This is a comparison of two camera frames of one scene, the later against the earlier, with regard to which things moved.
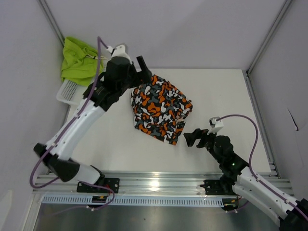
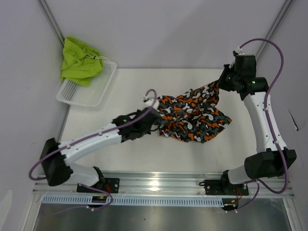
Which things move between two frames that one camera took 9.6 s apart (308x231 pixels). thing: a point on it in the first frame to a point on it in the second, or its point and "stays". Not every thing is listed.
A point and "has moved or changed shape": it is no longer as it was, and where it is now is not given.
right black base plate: [213, 187] stays
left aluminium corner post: [51, 18] stays
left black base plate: [113, 183] stays
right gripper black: [197, 134] to [221, 83]
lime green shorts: [80, 63] stays
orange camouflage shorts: [160, 109] has moved or changed shape
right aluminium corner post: [269, 36] stays
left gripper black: [141, 78] to [148, 131]
